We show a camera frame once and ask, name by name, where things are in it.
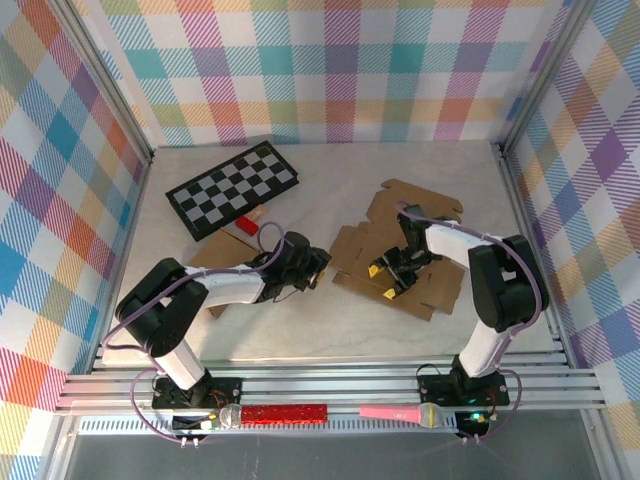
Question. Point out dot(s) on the tan wooden block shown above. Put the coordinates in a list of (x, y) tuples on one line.
[(260, 213)]

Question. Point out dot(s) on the large brown cardboard box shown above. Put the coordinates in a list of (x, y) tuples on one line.
[(440, 295)]

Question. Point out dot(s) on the small brown cardboard box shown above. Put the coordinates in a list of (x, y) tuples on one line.
[(220, 252)]

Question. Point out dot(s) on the red block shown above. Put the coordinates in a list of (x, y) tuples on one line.
[(247, 225)]

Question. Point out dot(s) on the pink microphone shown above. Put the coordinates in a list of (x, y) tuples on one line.
[(395, 413)]

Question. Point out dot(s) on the red glitter microphone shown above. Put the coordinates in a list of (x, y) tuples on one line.
[(285, 415)]

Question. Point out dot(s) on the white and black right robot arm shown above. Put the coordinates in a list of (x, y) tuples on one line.
[(460, 240)]

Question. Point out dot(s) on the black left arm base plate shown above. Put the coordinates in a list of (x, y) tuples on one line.
[(225, 390)]

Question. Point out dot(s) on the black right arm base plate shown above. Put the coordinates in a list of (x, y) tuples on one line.
[(435, 387)]

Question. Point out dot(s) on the aluminium frame rail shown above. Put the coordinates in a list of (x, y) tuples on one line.
[(325, 385)]

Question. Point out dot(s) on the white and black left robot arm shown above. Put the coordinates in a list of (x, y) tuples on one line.
[(230, 287)]

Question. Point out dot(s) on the black and grey chessboard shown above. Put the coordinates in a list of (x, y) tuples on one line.
[(225, 190)]

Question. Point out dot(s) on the aluminium frame post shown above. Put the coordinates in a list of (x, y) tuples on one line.
[(542, 80), (107, 85)]

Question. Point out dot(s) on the small black controller board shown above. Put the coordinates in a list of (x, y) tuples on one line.
[(475, 421), (187, 422)]

